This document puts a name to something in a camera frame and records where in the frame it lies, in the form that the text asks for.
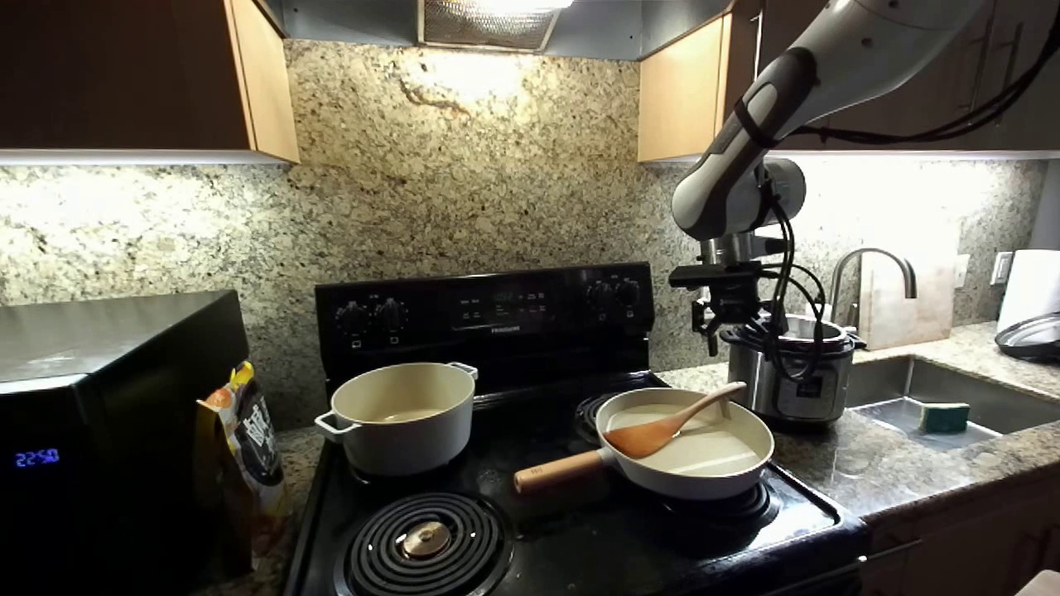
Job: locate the wooden cabinet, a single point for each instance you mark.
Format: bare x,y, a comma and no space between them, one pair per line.
692,85
144,85

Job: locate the range hood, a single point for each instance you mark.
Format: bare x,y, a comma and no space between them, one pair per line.
547,27

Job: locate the black electric stove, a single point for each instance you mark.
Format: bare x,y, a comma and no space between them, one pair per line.
470,455

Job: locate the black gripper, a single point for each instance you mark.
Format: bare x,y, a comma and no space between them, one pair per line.
736,279

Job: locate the chrome kitchen faucet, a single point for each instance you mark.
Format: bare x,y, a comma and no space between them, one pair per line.
851,309

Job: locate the left upper wooden cabinet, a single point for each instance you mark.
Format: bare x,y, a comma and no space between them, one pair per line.
144,85

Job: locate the cream pot with handles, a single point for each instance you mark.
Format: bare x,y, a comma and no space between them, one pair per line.
402,418

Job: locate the cream frying pan wooden handle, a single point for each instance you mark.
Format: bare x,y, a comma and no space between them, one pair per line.
717,455

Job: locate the wooden spatula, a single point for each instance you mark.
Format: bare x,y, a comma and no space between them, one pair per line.
653,433

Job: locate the steel sink basin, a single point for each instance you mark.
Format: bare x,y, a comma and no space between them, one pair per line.
895,387

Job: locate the dark object on counter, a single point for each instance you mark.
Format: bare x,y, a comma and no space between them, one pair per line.
1035,338

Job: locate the right upper wooden cabinet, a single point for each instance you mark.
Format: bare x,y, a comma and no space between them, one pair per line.
692,85

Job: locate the stainless pressure cooker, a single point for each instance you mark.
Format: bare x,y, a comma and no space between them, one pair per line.
799,376

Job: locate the black microwave oven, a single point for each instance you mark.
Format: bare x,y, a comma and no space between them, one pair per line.
99,438

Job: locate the snack bag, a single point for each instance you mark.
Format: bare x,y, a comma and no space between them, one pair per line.
237,443

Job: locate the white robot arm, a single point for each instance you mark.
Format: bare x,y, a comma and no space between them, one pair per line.
851,54

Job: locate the green sponge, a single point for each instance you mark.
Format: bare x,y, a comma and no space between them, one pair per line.
946,418

